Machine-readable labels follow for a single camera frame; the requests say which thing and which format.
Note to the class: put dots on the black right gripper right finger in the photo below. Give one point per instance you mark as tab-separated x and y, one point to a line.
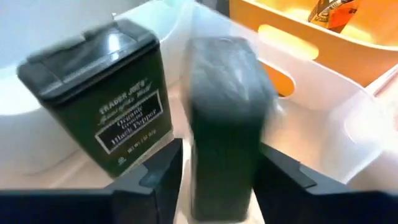
311	208

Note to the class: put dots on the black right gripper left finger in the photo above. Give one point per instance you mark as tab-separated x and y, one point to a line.
77	208

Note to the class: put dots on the green black pepper tin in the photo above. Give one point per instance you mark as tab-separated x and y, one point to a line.
224	140
109	109

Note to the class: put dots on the brown spice packet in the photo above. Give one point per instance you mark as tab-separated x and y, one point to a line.
332	15

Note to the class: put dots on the clear plastic bin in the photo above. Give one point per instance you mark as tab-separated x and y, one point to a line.
311	124

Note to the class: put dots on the orange plastic bin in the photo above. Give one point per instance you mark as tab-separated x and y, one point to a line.
357	56

